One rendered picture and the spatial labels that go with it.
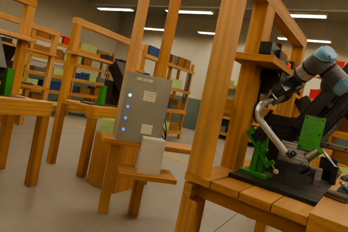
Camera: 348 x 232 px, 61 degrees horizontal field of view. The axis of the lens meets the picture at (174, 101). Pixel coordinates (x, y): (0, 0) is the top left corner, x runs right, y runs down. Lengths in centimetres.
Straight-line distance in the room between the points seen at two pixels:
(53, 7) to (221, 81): 1143
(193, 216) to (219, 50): 79
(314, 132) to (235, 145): 46
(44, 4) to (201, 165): 1130
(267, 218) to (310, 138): 65
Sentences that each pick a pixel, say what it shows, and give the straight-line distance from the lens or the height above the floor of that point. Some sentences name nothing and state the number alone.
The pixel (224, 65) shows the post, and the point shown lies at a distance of 140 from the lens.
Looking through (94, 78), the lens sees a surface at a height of 125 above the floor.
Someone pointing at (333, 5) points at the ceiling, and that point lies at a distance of 935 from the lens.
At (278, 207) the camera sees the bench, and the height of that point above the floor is 87.
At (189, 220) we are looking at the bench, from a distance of 151.
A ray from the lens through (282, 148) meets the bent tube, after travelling 136.
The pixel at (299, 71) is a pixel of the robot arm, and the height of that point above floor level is 143.
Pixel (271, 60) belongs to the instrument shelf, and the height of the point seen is 151.
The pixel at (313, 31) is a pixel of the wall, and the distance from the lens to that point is 1135.
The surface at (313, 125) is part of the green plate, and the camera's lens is 192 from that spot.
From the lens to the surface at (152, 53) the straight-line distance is 693.
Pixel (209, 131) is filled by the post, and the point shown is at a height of 110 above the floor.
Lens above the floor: 123
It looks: 1 degrees down
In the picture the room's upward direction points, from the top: 11 degrees clockwise
